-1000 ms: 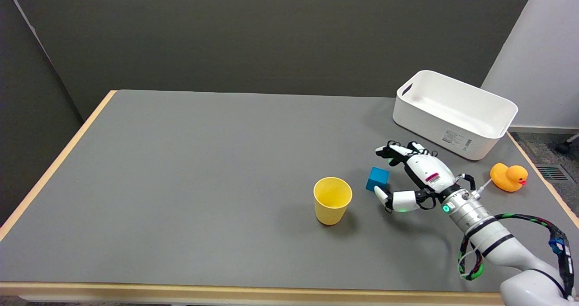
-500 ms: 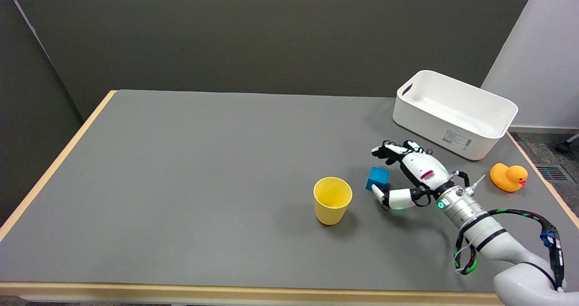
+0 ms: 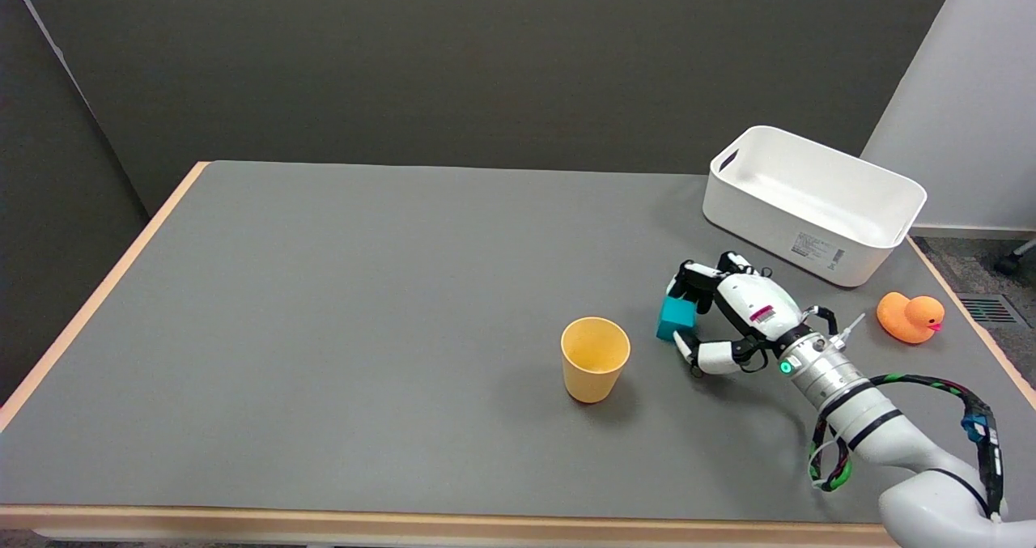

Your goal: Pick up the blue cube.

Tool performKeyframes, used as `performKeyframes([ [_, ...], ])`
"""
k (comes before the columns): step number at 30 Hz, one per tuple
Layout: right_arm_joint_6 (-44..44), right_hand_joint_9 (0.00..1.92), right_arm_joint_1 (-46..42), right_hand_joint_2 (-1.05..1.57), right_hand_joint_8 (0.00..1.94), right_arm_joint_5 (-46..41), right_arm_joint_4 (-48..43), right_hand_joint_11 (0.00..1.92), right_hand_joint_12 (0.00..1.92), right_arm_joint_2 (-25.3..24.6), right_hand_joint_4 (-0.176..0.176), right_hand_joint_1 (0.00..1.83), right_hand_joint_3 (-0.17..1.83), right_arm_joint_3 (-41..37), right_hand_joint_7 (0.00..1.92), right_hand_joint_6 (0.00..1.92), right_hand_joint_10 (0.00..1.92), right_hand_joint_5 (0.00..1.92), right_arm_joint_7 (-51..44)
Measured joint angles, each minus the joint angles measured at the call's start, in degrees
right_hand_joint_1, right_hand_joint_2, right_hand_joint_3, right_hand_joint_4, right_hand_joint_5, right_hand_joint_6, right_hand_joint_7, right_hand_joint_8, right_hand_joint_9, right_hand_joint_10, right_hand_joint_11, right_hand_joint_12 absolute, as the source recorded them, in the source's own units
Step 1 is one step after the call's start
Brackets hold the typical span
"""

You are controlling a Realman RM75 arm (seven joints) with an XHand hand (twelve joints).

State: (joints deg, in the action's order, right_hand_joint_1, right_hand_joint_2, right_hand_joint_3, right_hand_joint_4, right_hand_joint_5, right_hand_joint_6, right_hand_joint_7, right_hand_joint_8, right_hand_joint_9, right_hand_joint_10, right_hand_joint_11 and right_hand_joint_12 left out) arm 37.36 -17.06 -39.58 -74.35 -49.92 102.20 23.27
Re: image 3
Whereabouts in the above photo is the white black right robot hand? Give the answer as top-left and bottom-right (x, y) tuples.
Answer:
(666, 251), (823, 378)

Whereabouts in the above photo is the blue cube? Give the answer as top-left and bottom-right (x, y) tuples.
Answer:
(656, 295), (698, 342)

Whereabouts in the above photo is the white plastic storage bin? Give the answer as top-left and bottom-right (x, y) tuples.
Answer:
(702, 125), (928, 289)

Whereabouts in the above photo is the yellow plastic cup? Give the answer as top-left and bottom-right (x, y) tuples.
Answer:
(560, 316), (631, 405)

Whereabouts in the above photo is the orange rubber duck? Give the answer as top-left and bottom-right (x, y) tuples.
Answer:
(877, 291), (945, 345)

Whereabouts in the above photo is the floor vent grille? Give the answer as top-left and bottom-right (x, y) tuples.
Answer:
(960, 293), (1027, 328)

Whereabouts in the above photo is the black chair caster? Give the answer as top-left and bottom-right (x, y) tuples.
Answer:
(994, 239), (1036, 277)

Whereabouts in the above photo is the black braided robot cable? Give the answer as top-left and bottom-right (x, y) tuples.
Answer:
(808, 373), (1006, 523)

